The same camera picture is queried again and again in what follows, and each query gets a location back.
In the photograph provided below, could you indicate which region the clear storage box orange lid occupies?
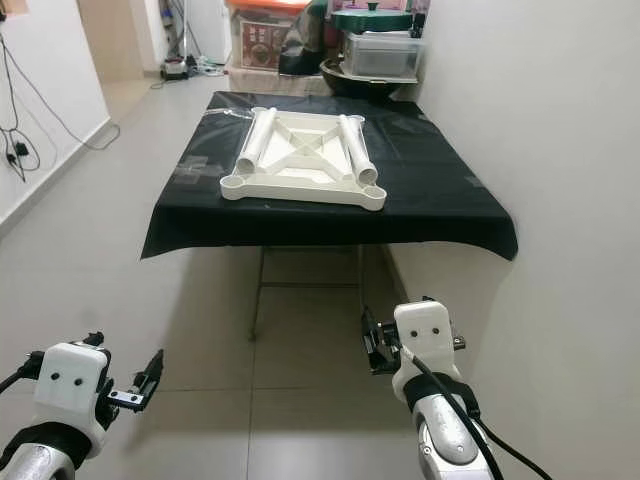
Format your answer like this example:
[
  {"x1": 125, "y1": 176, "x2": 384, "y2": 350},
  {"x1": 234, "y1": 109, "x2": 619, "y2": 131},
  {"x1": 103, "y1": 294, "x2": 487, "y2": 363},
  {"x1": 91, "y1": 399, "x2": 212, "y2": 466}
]
[{"x1": 226, "y1": 0, "x2": 311, "y2": 71}]

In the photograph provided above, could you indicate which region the beige patterned cloth cover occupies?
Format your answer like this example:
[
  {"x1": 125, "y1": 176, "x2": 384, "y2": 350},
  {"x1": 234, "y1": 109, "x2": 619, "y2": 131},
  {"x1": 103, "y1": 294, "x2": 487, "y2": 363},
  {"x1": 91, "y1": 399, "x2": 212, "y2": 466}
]
[{"x1": 226, "y1": 66, "x2": 326, "y2": 96}]

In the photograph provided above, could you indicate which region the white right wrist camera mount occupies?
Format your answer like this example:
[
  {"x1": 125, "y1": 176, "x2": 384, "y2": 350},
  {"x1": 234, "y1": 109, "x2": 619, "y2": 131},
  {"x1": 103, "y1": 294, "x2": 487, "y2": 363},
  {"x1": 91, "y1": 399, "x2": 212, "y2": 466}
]
[{"x1": 390, "y1": 298, "x2": 461, "y2": 386}]

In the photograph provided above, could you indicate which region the clear tape cross patch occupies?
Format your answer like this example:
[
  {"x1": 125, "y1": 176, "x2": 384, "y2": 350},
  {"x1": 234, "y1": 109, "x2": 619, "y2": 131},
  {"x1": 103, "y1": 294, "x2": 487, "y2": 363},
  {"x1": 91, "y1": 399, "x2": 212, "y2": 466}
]
[{"x1": 172, "y1": 155, "x2": 226, "y2": 189}]

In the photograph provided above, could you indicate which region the black wall cable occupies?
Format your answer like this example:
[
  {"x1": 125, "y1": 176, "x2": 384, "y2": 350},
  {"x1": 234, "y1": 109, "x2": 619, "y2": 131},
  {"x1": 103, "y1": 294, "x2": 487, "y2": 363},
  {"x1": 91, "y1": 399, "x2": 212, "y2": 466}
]
[{"x1": 0, "y1": 35, "x2": 113, "y2": 186}]

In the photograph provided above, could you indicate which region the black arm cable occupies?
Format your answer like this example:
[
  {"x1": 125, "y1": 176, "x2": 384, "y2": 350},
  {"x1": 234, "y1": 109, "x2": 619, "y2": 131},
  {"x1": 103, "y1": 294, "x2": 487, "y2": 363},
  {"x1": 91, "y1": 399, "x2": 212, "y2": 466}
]
[
  {"x1": 400, "y1": 345, "x2": 556, "y2": 480},
  {"x1": 0, "y1": 368, "x2": 41, "y2": 393}
]

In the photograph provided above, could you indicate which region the dark printed picture box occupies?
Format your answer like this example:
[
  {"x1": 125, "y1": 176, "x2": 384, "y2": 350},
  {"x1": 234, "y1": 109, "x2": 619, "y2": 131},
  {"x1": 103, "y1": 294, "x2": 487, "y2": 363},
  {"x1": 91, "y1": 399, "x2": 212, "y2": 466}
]
[{"x1": 405, "y1": 0, "x2": 431, "y2": 39}]

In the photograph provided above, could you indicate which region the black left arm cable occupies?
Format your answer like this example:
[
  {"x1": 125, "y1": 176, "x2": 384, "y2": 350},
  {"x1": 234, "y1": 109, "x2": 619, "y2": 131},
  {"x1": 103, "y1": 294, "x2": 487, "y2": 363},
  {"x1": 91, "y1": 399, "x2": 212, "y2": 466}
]
[{"x1": 0, "y1": 368, "x2": 41, "y2": 393}]

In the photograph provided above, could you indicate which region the black tablecloth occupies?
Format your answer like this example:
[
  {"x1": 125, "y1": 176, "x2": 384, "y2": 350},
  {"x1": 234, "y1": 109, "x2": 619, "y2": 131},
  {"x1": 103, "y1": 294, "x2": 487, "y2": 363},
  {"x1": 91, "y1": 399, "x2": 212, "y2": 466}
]
[{"x1": 141, "y1": 92, "x2": 519, "y2": 261}]

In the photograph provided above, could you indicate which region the white appliance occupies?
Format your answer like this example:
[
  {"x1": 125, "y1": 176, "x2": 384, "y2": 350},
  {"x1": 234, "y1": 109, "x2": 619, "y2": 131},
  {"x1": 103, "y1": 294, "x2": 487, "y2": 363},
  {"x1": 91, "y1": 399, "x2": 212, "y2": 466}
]
[{"x1": 180, "y1": 0, "x2": 229, "y2": 61}]

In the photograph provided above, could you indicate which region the black wok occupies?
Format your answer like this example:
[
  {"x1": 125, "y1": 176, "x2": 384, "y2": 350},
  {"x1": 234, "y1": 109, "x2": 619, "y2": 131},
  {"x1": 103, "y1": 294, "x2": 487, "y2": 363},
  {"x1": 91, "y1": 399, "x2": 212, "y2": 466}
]
[{"x1": 320, "y1": 58, "x2": 411, "y2": 99}]

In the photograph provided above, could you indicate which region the pink plastic container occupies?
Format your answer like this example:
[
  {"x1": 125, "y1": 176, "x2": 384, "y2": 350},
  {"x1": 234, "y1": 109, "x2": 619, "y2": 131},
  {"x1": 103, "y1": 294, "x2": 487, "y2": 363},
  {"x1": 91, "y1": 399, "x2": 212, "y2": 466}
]
[{"x1": 350, "y1": 0, "x2": 426, "y2": 13}]

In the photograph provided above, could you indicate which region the clear plastic container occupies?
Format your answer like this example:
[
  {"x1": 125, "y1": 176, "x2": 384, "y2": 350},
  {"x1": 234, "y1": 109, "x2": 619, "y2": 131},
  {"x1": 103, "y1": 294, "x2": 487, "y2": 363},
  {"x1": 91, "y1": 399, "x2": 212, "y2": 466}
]
[{"x1": 340, "y1": 32, "x2": 426, "y2": 81}]

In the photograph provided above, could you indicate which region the tangled floor cable bundle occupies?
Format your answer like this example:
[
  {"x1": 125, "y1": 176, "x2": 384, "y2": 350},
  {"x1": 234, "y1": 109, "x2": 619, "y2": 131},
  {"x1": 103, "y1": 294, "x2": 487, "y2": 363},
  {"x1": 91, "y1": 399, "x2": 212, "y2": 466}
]
[{"x1": 150, "y1": 55, "x2": 229, "y2": 89}]

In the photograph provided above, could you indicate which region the dark curved metal sheet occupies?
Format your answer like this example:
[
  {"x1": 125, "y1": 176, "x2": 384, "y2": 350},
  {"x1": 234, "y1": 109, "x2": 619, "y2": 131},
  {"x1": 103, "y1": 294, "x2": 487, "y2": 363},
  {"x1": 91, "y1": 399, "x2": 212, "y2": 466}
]
[{"x1": 278, "y1": 0, "x2": 336, "y2": 76}]

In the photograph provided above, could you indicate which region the white plastic children table top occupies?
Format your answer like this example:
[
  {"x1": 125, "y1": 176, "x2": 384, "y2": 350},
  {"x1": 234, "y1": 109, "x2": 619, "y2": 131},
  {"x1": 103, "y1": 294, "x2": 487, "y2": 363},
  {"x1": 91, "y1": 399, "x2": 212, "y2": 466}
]
[{"x1": 220, "y1": 107, "x2": 389, "y2": 211}]

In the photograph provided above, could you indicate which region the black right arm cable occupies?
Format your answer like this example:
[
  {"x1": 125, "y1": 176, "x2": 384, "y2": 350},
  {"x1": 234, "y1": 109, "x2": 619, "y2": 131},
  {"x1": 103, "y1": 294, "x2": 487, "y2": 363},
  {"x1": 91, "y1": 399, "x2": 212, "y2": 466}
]
[{"x1": 400, "y1": 345, "x2": 556, "y2": 480}]

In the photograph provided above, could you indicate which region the green round pot lid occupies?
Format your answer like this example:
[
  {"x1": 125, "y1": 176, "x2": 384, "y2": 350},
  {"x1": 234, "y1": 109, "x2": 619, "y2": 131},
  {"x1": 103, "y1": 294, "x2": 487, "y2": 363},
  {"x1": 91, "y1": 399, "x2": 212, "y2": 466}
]
[{"x1": 330, "y1": 5, "x2": 416, "y2": 34}]

